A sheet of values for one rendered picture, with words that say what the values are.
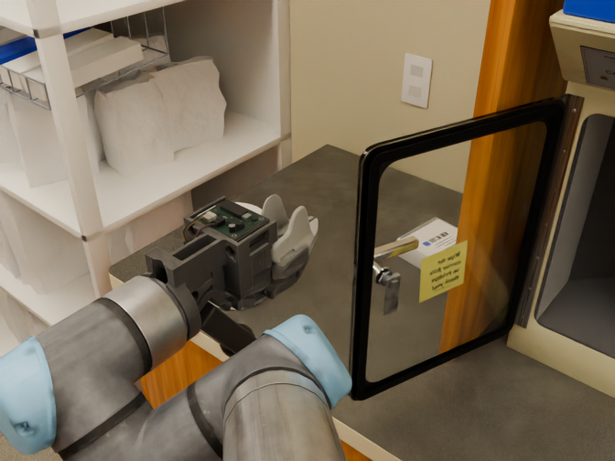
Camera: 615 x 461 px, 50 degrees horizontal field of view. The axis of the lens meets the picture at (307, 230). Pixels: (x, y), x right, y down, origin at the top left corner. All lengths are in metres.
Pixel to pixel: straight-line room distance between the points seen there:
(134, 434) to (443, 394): 0.62
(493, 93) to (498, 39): 0.07
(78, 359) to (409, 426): 0.59
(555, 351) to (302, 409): 0.74
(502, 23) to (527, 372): 0.56
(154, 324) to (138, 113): 1.11
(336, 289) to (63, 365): 0.77
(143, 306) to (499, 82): 0.51
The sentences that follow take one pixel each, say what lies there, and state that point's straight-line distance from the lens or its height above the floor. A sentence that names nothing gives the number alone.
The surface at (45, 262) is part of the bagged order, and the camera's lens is 1.97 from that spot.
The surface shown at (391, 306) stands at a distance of 0.84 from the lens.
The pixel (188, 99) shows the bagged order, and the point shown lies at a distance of 1.72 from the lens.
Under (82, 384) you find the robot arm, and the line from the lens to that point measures 0.52.
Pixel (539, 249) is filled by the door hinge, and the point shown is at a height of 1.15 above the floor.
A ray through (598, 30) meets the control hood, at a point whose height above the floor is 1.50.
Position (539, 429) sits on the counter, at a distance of 1.04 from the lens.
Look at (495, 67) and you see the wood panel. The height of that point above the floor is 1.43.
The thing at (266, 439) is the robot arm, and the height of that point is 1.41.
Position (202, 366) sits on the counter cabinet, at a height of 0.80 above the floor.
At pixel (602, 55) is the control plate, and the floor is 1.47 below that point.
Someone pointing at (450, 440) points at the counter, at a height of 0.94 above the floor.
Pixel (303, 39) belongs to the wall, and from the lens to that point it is 1.71.
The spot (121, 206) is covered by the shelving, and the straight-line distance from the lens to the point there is 1.55.
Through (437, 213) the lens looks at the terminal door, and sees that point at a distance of 0.82.
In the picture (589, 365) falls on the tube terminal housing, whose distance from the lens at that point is 1.10.
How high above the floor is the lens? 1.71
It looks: 34 degrees down
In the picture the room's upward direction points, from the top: straight up
